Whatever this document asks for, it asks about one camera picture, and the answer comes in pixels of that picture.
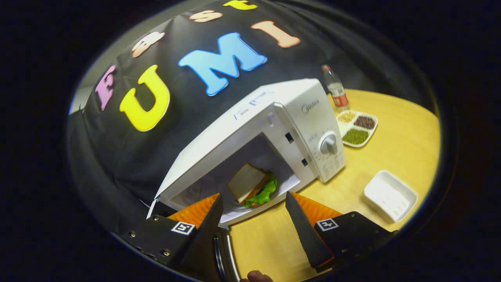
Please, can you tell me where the black backdrop cloth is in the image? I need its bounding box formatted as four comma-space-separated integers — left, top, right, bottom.
67, 0, 443, 235

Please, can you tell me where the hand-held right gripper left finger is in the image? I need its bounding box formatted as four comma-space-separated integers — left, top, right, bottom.
117, 193, 224, 278

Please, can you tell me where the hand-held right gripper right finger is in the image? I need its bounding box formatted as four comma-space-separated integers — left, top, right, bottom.
285, 191, 396, 274

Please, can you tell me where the sandwich with lettuce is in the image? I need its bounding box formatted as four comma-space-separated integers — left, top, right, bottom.
227, 163, 278, 208

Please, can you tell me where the white rectangular tray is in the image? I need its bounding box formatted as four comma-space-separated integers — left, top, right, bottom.
364, 170, 418, 223

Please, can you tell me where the white divided dish with beans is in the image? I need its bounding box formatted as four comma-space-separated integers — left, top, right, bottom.
336, 110, 378, 148

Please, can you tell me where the clear plastic water bottle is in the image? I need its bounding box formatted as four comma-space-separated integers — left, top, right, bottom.
322, 65, 351, 112

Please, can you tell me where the white microwave oven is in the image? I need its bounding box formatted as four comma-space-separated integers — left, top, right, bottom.
147, 78, 347, 282

